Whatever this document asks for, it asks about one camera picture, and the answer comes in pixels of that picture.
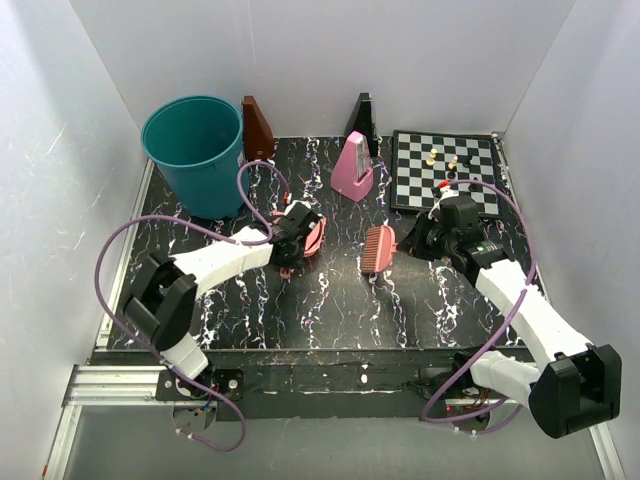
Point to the black white chessboard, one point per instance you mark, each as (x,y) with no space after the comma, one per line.
(414,183)

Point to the pink hand brush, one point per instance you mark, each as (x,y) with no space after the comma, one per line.
(380,246)

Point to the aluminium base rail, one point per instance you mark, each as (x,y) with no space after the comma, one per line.
(106,386)

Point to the brown wooden metronome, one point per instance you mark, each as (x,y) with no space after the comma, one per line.
(258,139)

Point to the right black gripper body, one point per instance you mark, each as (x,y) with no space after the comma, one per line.
(430,242)

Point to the white chess piece left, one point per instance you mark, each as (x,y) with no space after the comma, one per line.
(431,160)

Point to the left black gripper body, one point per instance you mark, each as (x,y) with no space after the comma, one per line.
(295,261)

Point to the teal plastic waste bin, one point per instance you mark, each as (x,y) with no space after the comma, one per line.
(197,144)

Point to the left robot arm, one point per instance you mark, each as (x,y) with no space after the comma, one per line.
(160,301)

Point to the black metronome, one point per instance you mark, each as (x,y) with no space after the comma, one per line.
(362,118)

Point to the pink dustpan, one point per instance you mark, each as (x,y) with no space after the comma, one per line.
(313,243)

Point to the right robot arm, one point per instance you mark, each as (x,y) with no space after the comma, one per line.
(572,384)

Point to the pink metronome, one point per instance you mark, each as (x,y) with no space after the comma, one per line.
(352,175)

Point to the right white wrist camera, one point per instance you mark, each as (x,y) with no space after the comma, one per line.
(445,191)

